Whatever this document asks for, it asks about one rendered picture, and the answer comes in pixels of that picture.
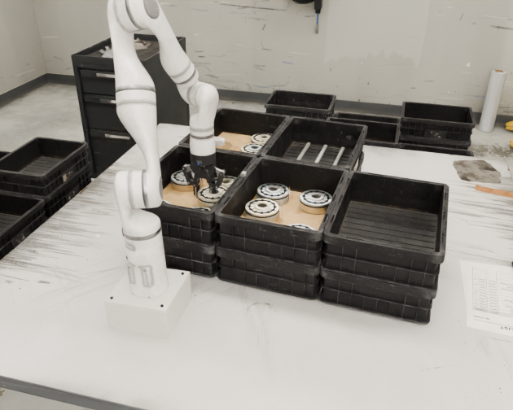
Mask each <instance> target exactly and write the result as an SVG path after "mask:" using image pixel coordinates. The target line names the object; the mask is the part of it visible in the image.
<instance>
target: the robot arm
mask: <svg viewBox="0 0 513 410"><path fill-rule="evenodd" d="M107 20H108V26H109V31H110V36H111V41H112V51H113V59H114V69H115V80H116V112H117V115H118V117H119V119H120V121H121V123H122V124H123V125H124V126H125V128H126V129H127V131H128V132H129V134H130V135H131V136H132V138H133V139H134V140H135V141H136V143H137V144H138V147H139V148H140V150H141V152H142V154H143V156H144V159H145V161H146V165H147V169H137V170H124V171H119V172H118V173H117V174H116V175H115V178H114V185H113V186H114V190H115V196H116V202H117V206H118V209H119V213H120V217H121V225H122V229H123V234H124V238H125V248H126V252H127V257H128V263H127V265H126V266H127V271H128V276H129V284H130V289H131V294H132V295H136V296H139V297H143V298H147V299H153V298H154V297H156V296H157V295H160V294H163V293H164V292H165V291H166V290H167V289H168V287H169V281H168V274H167V268H166V262H165V255H164V243H163V236H162V229H161V223H160V218H159V217H158V216H157V215H155V214H153V213H151V212H146V211H144V210H142V209H140V208H152V207H159V206H160V205H161V203H162V199H163V186H162V178H161V170H160V157H159V150H158V141H157V123H156V89H155V85H154V83H153V80H152V79H151V77H150V75H149V74H148V72H147V70H146V69H145V67H144V66H143V65H142V64H141V62H140V61H139V59H138V56H137V54H136V51H135V46H134V32H137V31H140V30H144V29H147V28H149V29H150V30H151V31H152V32H153V33H154V34H155V35H156V37H157V39H158V42H159V46H160V61H161V64H162V67H163V69H164V70H165V71H166V72H167V74H168V75H169V76H170V78H171V79H172V80H173V82H174V83H175V84H176V86H177V88H178V91H179V93H180V95H181V96H182V98H183V99H184V100H185V101H186V102H187V103H188V104H190V105H192V106H195V107H198V108H199V113H197V114H194V115H192V116H191V118H190V153H191V164H185V165H184V166H183V167H182V171H183V173H184V176H185V178H186V182H187V184H188V185H189V184H191V185H193V189H194V196H195V197H196V198H197V194H198V191H199V190H200V185H199V183H200V178H203V179H206V181H207V183H208V186H209V189H210V190H209V193H211V194H215V193H216V189H218V188H219V187H220V186H221V184H222V181H223V178H224V176H225V173H226V170H225V169H222V170H221V169H219V168H217V165H216V146H224V145H225V139H224V138H223V137H214V123H213V122H214V118H215V115H216V111H217V105H218V101H219V96H218V92H217V89H216V88H215V87H214V86H213V85H210V84H207V83H203V82H200V81H198V78H199V73H198V71H197V69H196V67H195V65H194V64H193V63H192V62H191V61H190V59H189V58H188V57H187V55H186V54H185V52H184V51H183V49H182V48H181V46H180V45H179V43H178V40H177V38H176V37H175V35H174V33H173V30H172V29H171V27H170V25H169V22H168V21H167V19H166V17H165V15H164V12H163V11H162V9H161V7H160V4H159V3H158V2H157V0H108V3H107ZM191 170H192V171H193V173H194V174H195V175H194V178H193V176H192V174H191ZM215 172H216V173H217V176H218V179H217V183H215V177H214V173H215Z"/></svg>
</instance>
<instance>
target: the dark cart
mask: <svg viewBox="0 0 513 410"><path fill-rule="evenodd" d="M137 38H139V39H140V40H143V41H149V42H150V43H151V44H150V45H149V46H146V48H147V49H141V50H135V51H136V54H137V56H138V59H139V61H140V62H141V64H142V65H143V66H144V67H145V69H146V70H147V72H148V74H149V75H150V77H151V79H152V80H153V83H154V85H155V89H156V123H157V125H158V124H159V123H164V124H178V125H185V126H190V108H189V104H188V103H187V102H186V101H185V100H184V99H183V98H182V96H181V95H180V93H179V91H178V88H177V86H176V84H175V83H174V82H173V80H172V79H171V78H170V76H169V75H168V74H167V72H166V71H165V70H164V69H163V67H162V64H161V61H160V46H159V42H158V39H157V37H156V35H151V34H140V33H134V40H137ZM176 38H177V40H178V43H179V45H180V46H181V48H182V49H183V51H184V52H185V54H186V38H185V37H176ZM105 46H108V47H109V48H110V50H111V46H112V41H111V38H110V37H109V38H108V39H106V40H103V41H101V42H99V43H96V44H94V45H92V46H89V47H87V48H85V49H84V50H80V51H78V52H77V53H75V54H72V55H71V58H72V66H73V72H74V77H75V82H76V87H77V97H78V102H79V108H80V113H81V122H82V128H83V133H84V139H85V142H87V143H88V149H86V153H87V154H88V155H87V158H88V161H90V163H91V169H90V173H91V175H90V178H97V177H98V176H99V175H100V174H101V173H103V172H104V171H105V170H106V169H107V168H109V167H110V166H111V165H112V164H114V163H115V162H116V161H117V160H118V159H119V158H120V157H121V156H122V155H123V154H124V153H126V152H127V151H128V150H129V149H130V148H132V147H133V146H134V145H135V144H136V141H135V140H134V139H133V138H132V136H131V135H130V134H129V132H128V131H127V129H126V128H125V126H124V125H123V124H122V123H121V121H120V119H119V117H118V115H117V112H116V80H115V69H114V59H113V58H108V57H102V56H103V55H102V54H101V53H100V52H99V51H100V50H104V51H106V49H103V47H105Z"/></svg>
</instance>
